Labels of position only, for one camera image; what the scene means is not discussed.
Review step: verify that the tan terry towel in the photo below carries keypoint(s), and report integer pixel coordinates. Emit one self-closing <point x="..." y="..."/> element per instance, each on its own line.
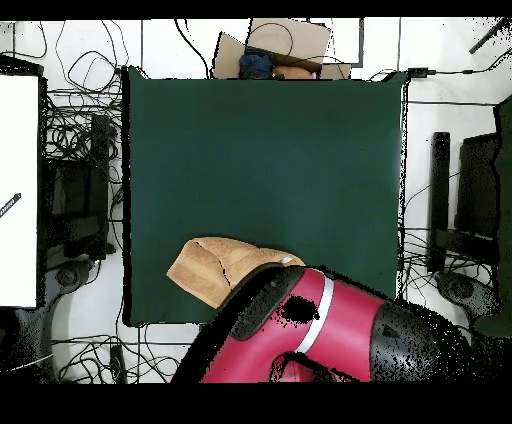
<point x="204" y="272"/>

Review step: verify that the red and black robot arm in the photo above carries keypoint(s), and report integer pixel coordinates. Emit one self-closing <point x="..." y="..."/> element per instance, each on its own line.
<point x="340" y="320"/>

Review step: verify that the dark green table cloth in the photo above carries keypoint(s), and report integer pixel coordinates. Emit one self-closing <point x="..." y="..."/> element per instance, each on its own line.
<point x="260" y="160"/>

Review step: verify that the orange garment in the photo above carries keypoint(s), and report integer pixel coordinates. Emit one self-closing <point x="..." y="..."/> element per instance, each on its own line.
<point x="292" y="72"/>

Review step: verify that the dark blue garment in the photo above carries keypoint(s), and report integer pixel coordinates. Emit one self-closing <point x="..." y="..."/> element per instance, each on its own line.
<point x="256" y="64"/>

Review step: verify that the brown cardboard box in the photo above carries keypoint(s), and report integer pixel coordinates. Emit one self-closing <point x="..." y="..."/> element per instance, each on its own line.
<point x="304" y="40"/>

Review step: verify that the black upright bar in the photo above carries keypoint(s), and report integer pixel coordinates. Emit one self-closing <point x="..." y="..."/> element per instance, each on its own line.
<point x="439" y="192"/>

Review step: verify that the black stand base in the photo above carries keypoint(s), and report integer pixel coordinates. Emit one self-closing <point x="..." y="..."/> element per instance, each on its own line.
<point x="70" y="276"/>
<point x="464" y="290"/>

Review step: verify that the black power strip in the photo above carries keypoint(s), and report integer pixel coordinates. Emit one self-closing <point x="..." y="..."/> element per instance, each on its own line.
<point x="118" y="364"/>

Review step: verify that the black power adapter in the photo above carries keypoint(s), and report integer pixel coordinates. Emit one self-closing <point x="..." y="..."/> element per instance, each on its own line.
<point x="420" y="72"/>

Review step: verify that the white board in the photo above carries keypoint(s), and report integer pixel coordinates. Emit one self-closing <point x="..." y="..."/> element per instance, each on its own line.
<point x="18" y="180"/>

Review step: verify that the black marker pen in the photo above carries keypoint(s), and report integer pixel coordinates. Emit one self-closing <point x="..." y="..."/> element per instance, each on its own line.
<point x="10" y="204"/>

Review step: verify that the black rod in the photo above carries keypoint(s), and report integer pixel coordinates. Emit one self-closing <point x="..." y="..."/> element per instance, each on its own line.
<point x="490" y="36"/>

